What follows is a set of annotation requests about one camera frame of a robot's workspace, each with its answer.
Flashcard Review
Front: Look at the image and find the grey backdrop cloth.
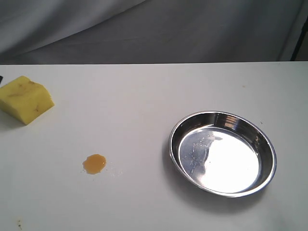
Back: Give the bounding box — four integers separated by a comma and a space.
0, 0, 308, 64

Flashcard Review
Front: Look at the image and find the orange liquid spill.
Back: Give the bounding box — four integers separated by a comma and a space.
82, 154, 106, 175

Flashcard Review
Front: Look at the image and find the yellow sponge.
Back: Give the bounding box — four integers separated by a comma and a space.
0, 76, 54, 125

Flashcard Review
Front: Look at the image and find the round stainless steel dish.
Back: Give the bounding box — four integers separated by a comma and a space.
168, 111, 277, 198

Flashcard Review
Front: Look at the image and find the black metal stand pole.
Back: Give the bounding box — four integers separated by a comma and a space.
290, 22, 308, 61

